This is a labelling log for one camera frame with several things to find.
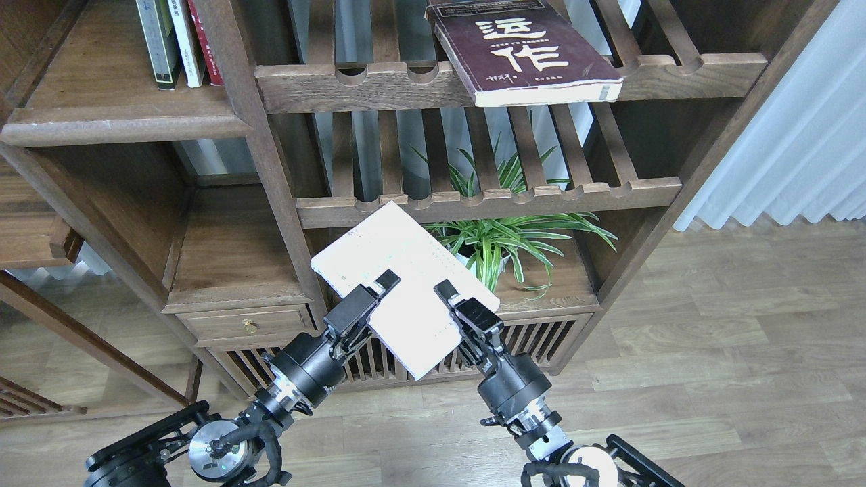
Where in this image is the white upright book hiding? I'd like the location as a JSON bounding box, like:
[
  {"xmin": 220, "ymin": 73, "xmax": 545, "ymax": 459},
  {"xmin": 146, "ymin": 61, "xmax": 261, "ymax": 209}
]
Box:
[{"xmin": 168, "ymin": 0, "xmax": 206, "ymax": 87}]

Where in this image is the white curtain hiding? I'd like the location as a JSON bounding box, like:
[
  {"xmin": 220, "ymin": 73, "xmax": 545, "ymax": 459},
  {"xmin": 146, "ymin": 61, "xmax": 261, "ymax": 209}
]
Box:
[{"xmin": 673, "ymin": 1, "xmax": 865, "ymax": 231}]

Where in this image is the yellow and black book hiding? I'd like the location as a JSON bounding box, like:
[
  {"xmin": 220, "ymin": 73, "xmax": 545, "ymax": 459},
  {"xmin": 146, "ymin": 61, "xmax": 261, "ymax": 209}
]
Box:
[{"xmin": 136, "ymin": 0, "xmax": 181, "ymax": 90}]

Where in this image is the dark wooden bookshelf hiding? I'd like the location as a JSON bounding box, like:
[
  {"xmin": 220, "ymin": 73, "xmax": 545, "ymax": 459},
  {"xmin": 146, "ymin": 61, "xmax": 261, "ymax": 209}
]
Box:
[{"xmin": 2, "ymin": 1, "xmax": 836, "ymax": 396}]

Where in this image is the white plant pot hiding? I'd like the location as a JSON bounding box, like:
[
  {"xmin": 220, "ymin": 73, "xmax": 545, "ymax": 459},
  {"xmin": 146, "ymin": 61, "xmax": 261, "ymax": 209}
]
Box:
[{"xmin": 454, "ymin": 250, "xmax": 472, "ymax": 267}]

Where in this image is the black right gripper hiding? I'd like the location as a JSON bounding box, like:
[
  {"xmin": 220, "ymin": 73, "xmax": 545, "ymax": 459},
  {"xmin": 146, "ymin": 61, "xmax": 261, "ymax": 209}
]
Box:
[{"xmin": 434, "ymin": 280, "xmax": 553, "ymax": 427}]

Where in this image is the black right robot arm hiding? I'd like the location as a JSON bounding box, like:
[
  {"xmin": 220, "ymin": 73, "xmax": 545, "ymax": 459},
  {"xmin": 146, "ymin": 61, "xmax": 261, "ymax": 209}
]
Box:
[{"xmin": 435, "ymin": 280, "xmax": 680, "ymax": 486}]

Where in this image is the pale purple book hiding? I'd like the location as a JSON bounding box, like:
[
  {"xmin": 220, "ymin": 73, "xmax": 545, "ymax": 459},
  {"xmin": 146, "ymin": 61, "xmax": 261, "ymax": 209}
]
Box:
[{"xmin": 311, "ymin": 202, "xmax": 500, "ymax": 380}]

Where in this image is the red upright book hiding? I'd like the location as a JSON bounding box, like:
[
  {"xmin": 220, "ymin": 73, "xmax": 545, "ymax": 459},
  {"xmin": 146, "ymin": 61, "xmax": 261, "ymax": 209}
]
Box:
[{"xmin": 187, "ymin": 0, "xmax": 223, "ymax": 86}]

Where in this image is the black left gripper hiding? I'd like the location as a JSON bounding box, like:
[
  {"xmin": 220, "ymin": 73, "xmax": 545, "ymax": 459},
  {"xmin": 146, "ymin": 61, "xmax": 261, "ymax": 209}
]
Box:
[{"xmin": 264, "ymin": 269, "xmax": 401, "ymax": 410}]

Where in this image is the dark maroon book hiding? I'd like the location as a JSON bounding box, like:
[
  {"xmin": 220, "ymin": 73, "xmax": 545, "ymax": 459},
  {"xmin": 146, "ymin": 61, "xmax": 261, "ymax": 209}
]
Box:
[{"xmin": 425, "ymin": 1, "xmax": 624, "ymax": 107}]

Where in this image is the brass drawer knob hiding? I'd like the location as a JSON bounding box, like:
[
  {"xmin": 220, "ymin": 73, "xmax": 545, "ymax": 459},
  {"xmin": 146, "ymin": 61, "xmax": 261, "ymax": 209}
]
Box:
[{"xmin": 242, "ymin": 319, "xmax": 258, "ymax": 335}]

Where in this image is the green spider plant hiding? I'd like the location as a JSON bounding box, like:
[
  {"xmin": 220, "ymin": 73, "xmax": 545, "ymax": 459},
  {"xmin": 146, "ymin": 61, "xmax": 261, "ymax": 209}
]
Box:
[{"xmin": 423, "ymin": 152, "xmax": 618, "ymax": 299}]

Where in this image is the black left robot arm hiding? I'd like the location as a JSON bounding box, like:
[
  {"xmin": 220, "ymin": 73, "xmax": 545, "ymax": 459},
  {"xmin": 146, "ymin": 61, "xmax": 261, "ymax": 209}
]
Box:
[{"xmin": 85, "ymin": 271, "xmax": 399, "ymax": 486}]

